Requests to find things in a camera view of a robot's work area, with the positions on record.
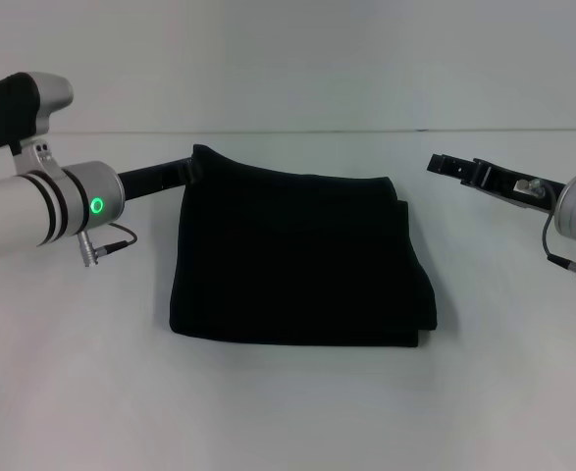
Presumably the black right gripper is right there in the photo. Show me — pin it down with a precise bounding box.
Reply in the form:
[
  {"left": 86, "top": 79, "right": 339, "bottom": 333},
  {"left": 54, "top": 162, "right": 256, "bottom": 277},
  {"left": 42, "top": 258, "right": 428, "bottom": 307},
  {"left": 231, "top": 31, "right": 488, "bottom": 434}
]
[{"left": 426, "top": 152, "right": 569, "bottom": 216}]

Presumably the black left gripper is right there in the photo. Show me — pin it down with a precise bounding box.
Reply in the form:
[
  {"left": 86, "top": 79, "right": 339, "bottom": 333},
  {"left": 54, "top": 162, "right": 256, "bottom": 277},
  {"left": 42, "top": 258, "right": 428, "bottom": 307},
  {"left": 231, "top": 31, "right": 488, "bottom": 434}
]
[{"left": 114, "top": 150, "right": 206, "bottom": 201}]

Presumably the black t-shirt with FREE print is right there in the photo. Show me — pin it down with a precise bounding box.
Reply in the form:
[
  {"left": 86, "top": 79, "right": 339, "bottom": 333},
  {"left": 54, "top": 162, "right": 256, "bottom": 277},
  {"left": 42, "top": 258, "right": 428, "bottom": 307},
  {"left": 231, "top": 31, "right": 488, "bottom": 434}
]
[{"left": 167, "top": 142, "right": 439, "bottom": 350}]

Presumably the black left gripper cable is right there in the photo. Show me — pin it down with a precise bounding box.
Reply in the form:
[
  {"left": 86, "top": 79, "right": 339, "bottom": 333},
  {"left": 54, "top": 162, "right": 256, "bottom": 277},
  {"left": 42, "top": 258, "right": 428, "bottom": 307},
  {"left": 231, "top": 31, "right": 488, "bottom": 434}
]
[{"left": 75, "top": 221, "right": 138, "bottom": 269}]

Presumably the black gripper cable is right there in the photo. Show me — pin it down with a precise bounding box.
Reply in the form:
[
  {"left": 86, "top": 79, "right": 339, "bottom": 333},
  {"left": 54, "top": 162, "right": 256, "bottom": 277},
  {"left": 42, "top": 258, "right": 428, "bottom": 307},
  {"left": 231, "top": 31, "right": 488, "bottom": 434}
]
[
  {"left": 541, "top": 185, "right": 576, "bottom": 298},
  {"left": 75, "top": 221, "right": 138, "bottom": 269}
]

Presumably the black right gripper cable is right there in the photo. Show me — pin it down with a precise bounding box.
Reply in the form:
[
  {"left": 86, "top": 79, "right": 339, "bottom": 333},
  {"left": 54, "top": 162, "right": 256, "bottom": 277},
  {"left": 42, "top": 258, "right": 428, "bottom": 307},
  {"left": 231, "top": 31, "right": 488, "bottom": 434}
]
[{"left": 541, "top": 185, "right": 576, "bottom": 298}]

